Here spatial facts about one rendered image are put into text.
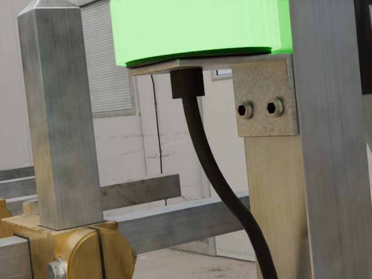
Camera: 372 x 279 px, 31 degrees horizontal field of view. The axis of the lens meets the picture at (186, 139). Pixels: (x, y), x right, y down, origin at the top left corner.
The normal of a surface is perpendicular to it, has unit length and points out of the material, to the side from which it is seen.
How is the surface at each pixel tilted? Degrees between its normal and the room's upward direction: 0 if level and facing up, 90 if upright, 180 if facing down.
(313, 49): 90
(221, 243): 90
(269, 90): 90
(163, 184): 90
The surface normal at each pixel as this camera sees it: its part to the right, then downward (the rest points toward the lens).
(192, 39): -0.07, 0.06
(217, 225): 0.55, -0.01
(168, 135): -0.78, 0.11
